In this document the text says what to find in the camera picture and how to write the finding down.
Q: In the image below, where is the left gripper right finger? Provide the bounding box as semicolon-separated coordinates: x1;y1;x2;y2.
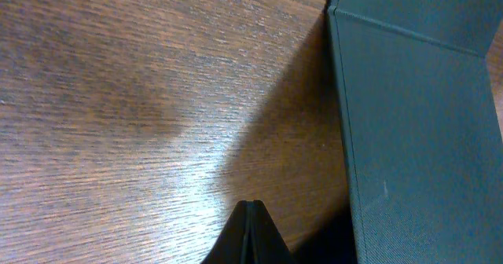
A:
248;200;295;264

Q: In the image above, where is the dark green box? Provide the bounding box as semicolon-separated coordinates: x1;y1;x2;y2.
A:
327;0;502;263

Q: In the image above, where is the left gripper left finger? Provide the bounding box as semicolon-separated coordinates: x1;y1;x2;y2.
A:
201;200;248;264

